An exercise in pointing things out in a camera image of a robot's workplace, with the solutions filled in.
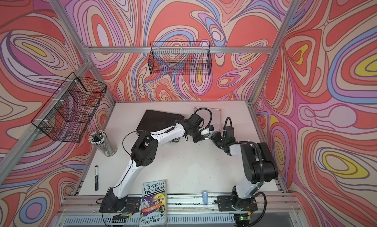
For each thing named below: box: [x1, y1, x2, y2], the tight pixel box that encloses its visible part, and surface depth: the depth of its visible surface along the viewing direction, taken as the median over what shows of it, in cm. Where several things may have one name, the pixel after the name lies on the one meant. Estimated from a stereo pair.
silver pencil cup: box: [88, 130, 118, 157], surface depth 83 cm
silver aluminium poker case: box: [193, 106, 222, 132], surface depth 84 cm
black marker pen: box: [94, 165, 99, 192], surface depth 84 cm
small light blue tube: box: [202, 190, 209, 205], surface depth 75 cm
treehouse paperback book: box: [139, 179, 167, 227], surface depth 73 cm
